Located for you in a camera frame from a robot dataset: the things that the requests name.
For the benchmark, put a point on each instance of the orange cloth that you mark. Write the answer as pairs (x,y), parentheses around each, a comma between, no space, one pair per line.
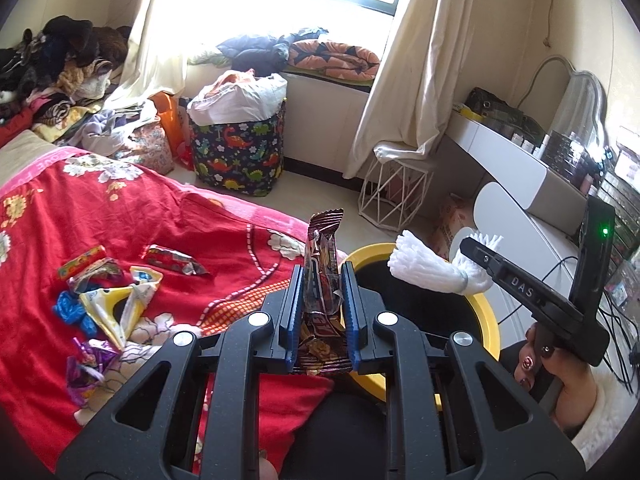
(232,79)

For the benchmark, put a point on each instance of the large white plastic bag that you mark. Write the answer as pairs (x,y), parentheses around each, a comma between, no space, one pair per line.
(240,100)

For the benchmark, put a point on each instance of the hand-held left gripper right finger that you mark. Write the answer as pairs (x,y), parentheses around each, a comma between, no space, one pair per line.
(350,315)

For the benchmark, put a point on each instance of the dinosaur print storage basket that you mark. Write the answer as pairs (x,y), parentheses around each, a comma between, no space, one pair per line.
(235,155)

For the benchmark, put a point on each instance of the dark cosmetic bag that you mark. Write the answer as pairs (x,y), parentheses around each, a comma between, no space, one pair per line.
(500,110)

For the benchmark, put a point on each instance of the yellow container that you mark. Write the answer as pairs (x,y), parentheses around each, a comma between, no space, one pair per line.
(467,111)

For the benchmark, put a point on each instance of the purple foil wrapper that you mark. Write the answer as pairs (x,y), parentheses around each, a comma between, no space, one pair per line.
(90,370)

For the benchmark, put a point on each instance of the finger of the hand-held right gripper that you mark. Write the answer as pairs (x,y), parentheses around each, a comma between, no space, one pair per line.
(482,259)

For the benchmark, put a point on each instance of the red floral blanket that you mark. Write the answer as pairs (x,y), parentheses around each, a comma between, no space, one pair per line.
(200,220)

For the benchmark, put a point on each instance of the lavender clothes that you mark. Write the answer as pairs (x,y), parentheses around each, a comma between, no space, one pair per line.
(105,127)

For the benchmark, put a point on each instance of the wavy framed mirror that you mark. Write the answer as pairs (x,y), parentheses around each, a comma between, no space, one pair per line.
(580,105)

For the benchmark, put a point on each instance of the orange patterned quilt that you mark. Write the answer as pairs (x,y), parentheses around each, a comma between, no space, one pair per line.
(335,60)

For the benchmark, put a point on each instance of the yellow wrapper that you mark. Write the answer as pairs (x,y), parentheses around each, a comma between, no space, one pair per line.
(115,305)

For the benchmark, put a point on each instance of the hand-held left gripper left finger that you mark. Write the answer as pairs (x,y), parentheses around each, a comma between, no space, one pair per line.
(295,315)

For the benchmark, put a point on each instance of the clear acrylic organizer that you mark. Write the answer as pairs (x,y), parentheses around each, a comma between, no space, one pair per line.
(570,160)

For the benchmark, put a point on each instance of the brown patterned blanket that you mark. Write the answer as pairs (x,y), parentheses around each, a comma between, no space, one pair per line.
(60,117)

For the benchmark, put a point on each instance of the floral fabric bag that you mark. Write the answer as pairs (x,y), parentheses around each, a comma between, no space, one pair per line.
(145,147)

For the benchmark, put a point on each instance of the cardboard box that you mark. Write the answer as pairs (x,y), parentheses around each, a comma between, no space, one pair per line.
(452,220)

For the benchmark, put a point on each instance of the brown snack wrapper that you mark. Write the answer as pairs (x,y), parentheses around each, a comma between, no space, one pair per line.
(322,260)

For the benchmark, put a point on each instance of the blue plastic wrapper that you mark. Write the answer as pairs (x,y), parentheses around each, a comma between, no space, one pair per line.
(75,312)

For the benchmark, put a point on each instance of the person's right hand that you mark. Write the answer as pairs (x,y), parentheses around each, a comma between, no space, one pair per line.
(565,380)

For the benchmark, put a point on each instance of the white dressing table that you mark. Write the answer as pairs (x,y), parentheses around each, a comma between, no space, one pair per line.
(505,145)

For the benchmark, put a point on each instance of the beige bed sheet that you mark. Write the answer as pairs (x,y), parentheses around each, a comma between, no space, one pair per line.
(20,155)

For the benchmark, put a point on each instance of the silver crinkled wrapper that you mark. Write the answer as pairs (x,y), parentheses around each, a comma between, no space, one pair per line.
(102,276)

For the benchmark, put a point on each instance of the red snack wrapper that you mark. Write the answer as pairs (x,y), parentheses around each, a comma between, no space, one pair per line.
(172,259)

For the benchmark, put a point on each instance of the white green pillow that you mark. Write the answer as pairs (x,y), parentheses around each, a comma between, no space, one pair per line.
(207,57)

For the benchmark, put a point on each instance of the orange bag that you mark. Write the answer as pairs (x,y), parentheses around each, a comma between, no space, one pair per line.
(170,120)

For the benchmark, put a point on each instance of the red pillow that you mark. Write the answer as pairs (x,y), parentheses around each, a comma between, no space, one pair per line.
(15,127)

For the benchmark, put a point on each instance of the cream curtain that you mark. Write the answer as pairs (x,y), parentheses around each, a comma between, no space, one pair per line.
(145,50)
(415,85)

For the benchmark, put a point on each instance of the white foam net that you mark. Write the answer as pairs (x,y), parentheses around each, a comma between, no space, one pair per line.
(425,265)

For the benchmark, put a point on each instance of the row of small white bottles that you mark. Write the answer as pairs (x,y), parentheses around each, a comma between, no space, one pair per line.
(534,146)

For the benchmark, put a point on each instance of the yellow rimmed waste bin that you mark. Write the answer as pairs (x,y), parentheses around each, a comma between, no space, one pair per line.
(487,320)

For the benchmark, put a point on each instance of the person's right forearm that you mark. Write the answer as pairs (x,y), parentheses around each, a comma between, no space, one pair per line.
(595,425)

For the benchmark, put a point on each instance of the pile of dark clothes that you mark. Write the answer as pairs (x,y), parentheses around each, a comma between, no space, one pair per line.
(65,45)

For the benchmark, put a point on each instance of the dark jacket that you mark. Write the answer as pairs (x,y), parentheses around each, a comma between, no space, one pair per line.
(260,50)

